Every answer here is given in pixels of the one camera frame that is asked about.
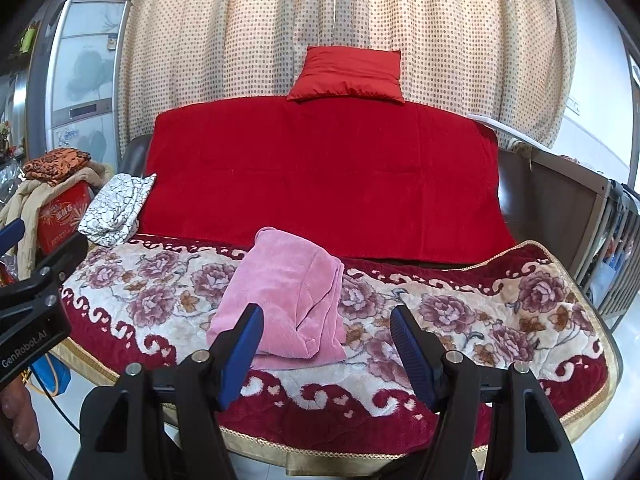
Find person's left hand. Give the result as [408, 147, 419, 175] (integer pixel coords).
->
[0, 375, 41, 461]

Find pink corduroy jacket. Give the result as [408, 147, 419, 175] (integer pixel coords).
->
[206, 226, 348, 366]

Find beige dotted curtain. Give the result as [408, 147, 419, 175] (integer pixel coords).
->
[109, 0, 578, 151]

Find floral plush blanket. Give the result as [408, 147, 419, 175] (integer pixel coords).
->
[52, 232, 623, 461]

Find orange black patterned cloth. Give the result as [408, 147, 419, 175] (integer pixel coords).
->
[22, 147, 92, 182]

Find beige coat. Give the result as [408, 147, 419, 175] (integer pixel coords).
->
[0, 162, 113, 281]

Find white board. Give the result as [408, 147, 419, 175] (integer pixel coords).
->
[467, 112, 556, 151]

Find white black patterned cloth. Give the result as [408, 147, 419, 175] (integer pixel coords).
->
[77, 172, 157, 248]

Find silver refrigerator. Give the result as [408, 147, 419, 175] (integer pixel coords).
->
[27, 0, 132, 166]

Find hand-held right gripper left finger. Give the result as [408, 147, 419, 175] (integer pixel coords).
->
[67, 303, 266, 480]

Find red velvet blanket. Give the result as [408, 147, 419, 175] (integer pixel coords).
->
[137, 95, 517, 265]

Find red pillow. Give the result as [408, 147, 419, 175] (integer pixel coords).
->
[286, 46, 405, 106]

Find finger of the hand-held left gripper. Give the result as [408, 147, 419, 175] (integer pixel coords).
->
[27, 231, 90, 286]
[0, 217, 27, 258]

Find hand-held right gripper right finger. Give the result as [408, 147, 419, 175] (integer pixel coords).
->
[389, 304, 583, 480]

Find red cardboard box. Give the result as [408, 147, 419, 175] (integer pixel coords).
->
[37, 182, 96, 256]

